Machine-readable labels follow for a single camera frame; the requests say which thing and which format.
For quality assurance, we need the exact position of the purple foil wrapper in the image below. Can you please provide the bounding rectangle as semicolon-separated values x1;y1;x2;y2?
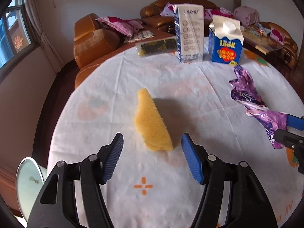
229;65;287;149

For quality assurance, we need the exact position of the yellow sponge piece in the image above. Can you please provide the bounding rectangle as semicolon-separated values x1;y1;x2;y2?
134;88;174;151

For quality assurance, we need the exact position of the brown armchair with cushion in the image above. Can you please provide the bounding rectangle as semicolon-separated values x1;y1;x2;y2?
249;22;298;70

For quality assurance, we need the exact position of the white orange printed tablecloth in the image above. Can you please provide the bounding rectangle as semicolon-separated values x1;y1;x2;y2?
47;48;303;227

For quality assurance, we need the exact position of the wooden coffee table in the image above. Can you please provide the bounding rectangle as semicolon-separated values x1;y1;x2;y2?
241;26;283;62

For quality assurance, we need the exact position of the blue Look milk carton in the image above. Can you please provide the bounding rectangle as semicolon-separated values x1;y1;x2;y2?
208;15;244;66

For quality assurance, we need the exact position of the pink covered chair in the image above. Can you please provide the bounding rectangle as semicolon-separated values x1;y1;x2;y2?
233;6;260;26

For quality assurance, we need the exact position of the pink floral cushion right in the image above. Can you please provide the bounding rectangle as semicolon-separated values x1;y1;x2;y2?
204;7;234;20

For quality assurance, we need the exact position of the pink floral cushion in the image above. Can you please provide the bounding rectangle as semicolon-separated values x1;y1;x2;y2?
160;2;175;17
204;7;234;20

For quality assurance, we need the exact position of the tall white blue carton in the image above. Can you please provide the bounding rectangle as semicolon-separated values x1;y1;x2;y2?
173;4;205;63

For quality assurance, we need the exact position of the dark seaweed snack pack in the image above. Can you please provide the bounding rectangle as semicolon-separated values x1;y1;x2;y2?
136;37;177;57

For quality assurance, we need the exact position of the pink floral cushion left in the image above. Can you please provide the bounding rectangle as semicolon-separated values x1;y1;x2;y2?
160;2;175;17

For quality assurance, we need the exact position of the brown leather chaise sofa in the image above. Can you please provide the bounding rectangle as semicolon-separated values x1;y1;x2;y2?
73;13;176;90

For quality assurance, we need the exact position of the checkered cloth on sofa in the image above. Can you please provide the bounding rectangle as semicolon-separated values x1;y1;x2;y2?
124;30;155;44

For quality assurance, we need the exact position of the brown leather back sofa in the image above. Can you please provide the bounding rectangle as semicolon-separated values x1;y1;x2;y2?
140;0;234;36

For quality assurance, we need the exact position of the pink floral pillow chaise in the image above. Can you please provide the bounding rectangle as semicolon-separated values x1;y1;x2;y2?
96;17;144;38

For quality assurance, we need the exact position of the beige right curtain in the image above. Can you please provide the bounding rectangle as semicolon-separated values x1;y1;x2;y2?
24;0;64;73

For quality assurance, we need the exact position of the window with brown frame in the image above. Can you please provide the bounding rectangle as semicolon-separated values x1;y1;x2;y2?
1;0;40;81

